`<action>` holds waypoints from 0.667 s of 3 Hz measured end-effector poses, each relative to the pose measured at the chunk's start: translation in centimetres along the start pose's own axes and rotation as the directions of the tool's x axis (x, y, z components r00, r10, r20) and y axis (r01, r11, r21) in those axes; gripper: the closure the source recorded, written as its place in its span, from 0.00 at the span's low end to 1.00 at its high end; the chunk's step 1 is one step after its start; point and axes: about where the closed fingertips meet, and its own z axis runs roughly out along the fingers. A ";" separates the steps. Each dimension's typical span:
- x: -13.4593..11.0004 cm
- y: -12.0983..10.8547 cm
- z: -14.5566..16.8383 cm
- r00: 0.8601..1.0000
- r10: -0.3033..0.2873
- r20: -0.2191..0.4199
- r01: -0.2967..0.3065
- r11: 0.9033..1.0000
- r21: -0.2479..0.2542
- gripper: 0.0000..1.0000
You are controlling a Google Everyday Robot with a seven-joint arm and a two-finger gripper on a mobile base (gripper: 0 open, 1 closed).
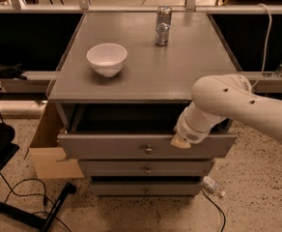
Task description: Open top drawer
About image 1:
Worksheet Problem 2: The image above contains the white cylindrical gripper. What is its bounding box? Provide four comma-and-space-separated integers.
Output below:
171, 113, 211, 149

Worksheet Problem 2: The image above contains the grey top drawer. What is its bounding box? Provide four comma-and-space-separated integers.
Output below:
58, 133, 237, 160

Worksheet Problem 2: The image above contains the grey drawer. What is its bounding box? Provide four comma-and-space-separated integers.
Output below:
90, 182, 201, 196
58, 133, 237, 160
78, 159, 214, 177

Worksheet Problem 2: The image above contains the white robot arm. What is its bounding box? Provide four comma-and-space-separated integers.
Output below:
171, 74, 282, 149

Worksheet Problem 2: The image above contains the grey middle drawer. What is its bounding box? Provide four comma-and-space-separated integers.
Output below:
78, 159, 214, 177

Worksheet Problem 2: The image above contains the grey bottom drawer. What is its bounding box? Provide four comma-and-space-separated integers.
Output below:
90, 182, 201, 196

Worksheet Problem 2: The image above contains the grey drawer cabinet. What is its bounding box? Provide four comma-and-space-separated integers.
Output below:
49, 13, 236, 184

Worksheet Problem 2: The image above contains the clear plastic bottle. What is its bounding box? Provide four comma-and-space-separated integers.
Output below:
203, 176, 226, 198

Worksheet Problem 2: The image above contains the white ceramic bowl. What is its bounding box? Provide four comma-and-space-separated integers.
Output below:
86, 43, 127, 77

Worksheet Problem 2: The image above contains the cardboard box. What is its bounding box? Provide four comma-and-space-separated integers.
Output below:
28, 102, 84, 179

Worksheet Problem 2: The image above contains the silver drink can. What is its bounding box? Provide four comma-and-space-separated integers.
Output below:
155, 6, 172, 46

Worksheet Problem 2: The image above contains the black stand base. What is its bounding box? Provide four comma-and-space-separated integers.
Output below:
0, 123, 78, 232

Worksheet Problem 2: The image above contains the black floor cable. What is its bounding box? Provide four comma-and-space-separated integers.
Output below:
200, 189, 227, 232

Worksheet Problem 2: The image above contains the white hanging cable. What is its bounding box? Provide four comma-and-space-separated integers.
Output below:
245, 3, 274, 92

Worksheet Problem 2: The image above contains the black cable at left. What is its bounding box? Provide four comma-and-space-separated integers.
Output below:
0, 171, 73, 232

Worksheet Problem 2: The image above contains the black cloth on rail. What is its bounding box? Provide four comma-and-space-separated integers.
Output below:
0, 64, 27, 80

